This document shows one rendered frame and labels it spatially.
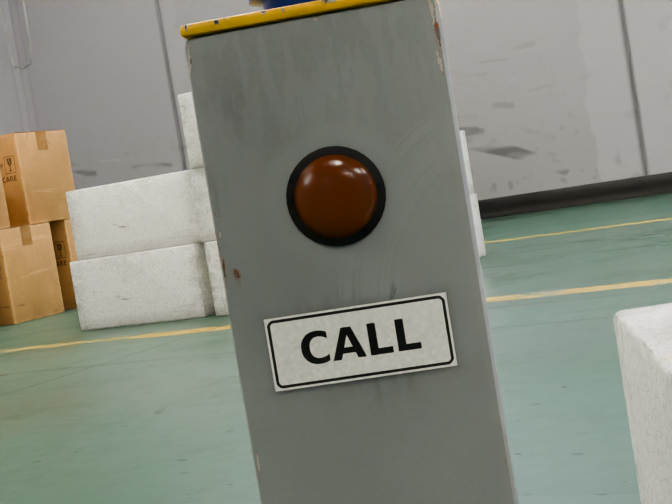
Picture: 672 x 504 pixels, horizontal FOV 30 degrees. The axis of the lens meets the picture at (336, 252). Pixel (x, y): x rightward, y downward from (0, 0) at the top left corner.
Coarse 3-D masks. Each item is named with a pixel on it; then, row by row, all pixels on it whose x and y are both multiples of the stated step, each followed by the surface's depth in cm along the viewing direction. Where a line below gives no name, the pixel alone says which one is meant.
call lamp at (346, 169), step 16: (320, 160) 34; (336, 160) 33; (352, 160) 33; (304, 176) 34; (320, 176) 33; (336, 176) 33; (352, 176) 33; (368, 176) 33; (304, 192) 34; (320, 192) 33; (336, 192) 33; (352, 192) 33; (368, 192) 33; (304, 208) 34; (320, 208) 33; (336, 208) 33; (352, 208) 33; (368, 208) 33; (320, 224) 34; (336, 224) 33; (352, 224) 33
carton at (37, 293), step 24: (0, 240) 388; (24, 240) 398; (48, 240) 408; (0, 264) 390; (24, 264) 396; (48, 264) 406; (0, 288) 391; (24, 288) 395; (48, 288) 405; (0, 312) 392; (24, 312) 394; (48, 312) 404
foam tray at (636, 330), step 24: (624, 312) 62; (648, 312) 61; (624, 336) 59; (648, 336) 53; (624, 360) 60; (648, 360) 51; (624, 384) 62; (648, 384) 52; (648, 408) 53; (648, 432) 55; (648, 456) 56; (648, 480) 58
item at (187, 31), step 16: (320, 0) 33; (336, 0) 33; (352, 0) 33; (368, 0) 33; (384, 0) 33; (240, 16) 34; (256, 16) 34; (272, 16) 34; (288, 16) 34; (304, 16) 34; (192, 32) 34; (208, 32) 34
